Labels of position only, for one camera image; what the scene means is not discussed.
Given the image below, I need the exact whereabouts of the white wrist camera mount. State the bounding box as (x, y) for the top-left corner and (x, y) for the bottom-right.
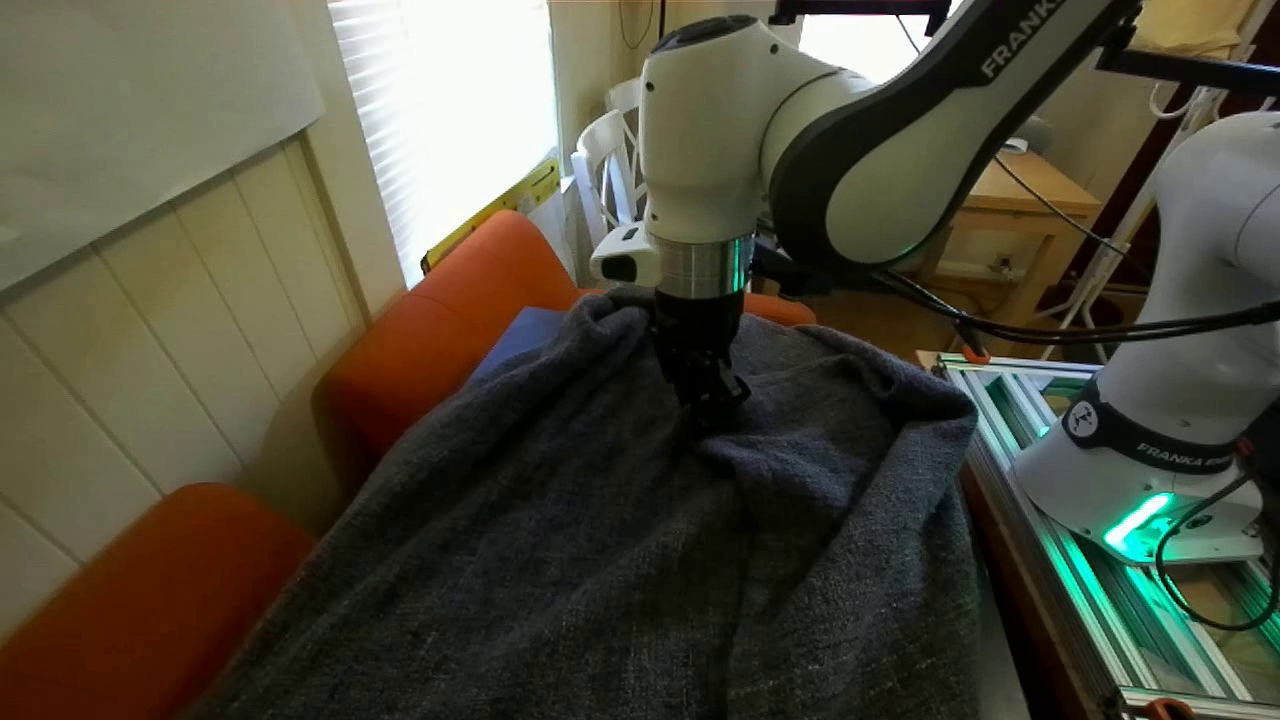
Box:
(586, 221), (664, 286)

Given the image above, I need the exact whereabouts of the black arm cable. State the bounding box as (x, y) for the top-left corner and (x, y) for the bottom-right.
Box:
(753, 242), (1280, 350)

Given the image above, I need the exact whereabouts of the white window blind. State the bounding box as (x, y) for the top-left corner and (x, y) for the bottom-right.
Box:
(325, 0), (562, 286)

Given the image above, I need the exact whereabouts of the wooden work table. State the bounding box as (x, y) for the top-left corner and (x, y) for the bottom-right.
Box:
(954, 445), (1115, 720)

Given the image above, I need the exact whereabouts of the yellow green flat book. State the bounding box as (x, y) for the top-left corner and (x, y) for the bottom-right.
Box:
(414, 147), (568, 277)

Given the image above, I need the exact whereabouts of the black overhead stand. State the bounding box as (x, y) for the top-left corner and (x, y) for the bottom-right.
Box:
(1090, 0), (1280, 99)

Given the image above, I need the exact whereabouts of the grey woven cloth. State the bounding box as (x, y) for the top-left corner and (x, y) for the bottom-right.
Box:
(183, 284), (990, 720)

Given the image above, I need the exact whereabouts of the orange upholstered armchair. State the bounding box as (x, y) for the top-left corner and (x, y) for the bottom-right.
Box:
(315, 207), (819, 491)
(0, 479), (321, 720)

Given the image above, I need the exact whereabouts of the white folding stand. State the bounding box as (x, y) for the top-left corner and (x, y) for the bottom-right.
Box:
(1053, 77), (1204, 333)

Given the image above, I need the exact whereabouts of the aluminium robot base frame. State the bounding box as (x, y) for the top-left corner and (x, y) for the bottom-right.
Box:
(915, 348), (1280, 720)

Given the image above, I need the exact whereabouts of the white wooden chair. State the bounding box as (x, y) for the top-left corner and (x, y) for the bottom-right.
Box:
(568, 77), (656, 293)

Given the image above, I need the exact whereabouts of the black base cable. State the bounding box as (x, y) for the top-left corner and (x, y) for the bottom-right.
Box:
(1152, 471), (1280, 637)

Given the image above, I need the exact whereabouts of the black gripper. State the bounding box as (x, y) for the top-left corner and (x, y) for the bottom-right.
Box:
(652, 286), (753, 419)

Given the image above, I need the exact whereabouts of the light wooden desk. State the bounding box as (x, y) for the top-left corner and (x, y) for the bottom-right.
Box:
(915, 142), (1113, 324)

